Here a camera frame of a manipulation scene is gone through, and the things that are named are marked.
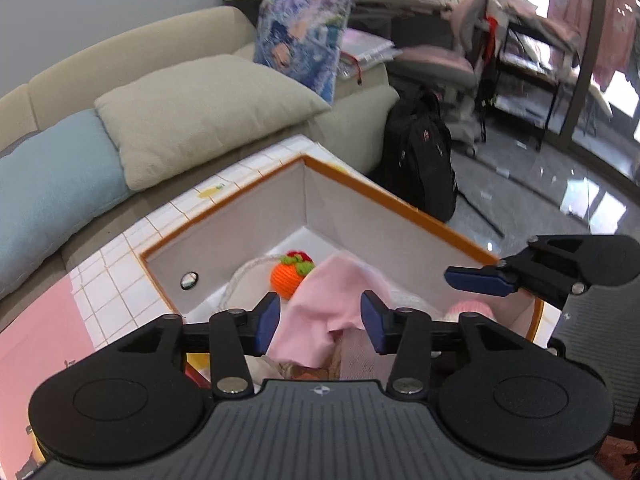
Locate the blue printed cushion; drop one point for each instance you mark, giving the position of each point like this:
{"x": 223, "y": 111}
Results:
{"x": 300, "y": 35}

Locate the black metal rack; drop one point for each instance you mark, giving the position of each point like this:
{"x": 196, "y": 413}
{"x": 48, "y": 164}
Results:
{"x": 550, "y": 60}

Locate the light blue cushion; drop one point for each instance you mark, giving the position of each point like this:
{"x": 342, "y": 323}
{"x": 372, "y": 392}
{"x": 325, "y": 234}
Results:
{"x": 50, "y": 185}

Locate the orange crochet toy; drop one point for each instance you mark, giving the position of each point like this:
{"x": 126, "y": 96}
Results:
{"x": 287, "y": 277}

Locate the pink office chair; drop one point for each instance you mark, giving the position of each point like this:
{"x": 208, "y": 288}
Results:
{"x": 440, "y": 65}

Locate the stack of plastic folders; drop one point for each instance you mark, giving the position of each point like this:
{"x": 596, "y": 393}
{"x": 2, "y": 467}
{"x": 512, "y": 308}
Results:
{"x": 365, "y": 50}

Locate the pink knitted hat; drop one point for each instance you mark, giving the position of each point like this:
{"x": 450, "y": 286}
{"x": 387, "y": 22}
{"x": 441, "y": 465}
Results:
{"x": 470, "y": 308}

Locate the pink hanging clothes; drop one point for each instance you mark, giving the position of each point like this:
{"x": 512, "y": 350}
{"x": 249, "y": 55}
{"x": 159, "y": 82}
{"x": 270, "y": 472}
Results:
{"x": 600, "y": 20}

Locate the pink cloth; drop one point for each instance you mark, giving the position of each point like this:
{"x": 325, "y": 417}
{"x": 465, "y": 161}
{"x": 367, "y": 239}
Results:
{"x": 325, "y": 300}

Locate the beige cushion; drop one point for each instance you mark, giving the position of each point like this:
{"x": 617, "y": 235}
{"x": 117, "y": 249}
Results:
{"x": 200, "y": 115}

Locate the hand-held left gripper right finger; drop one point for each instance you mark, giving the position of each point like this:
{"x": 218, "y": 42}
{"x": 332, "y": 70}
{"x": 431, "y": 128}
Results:
{"x": 375, "y": 322}

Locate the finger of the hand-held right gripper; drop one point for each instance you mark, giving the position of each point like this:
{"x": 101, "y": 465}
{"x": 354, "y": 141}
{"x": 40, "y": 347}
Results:
{"x": 480, "y": 280}

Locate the white box with orange rim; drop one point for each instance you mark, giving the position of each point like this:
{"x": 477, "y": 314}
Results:
{"x": 240, "y": 220}

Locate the pink mat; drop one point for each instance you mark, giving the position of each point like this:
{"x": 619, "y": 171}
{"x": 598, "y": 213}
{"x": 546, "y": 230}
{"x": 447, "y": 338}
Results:
{"x": 35, "y": 350}

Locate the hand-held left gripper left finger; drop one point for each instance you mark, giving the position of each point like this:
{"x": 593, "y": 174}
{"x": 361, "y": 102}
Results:
{"x": 267, "y": 322}

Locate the black backpack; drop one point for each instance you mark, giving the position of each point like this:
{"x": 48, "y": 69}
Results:
{"x": 420, "y": 160}

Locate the beige sofa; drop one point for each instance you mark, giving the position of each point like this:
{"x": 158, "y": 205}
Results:
{"x": 150, "y": 40}

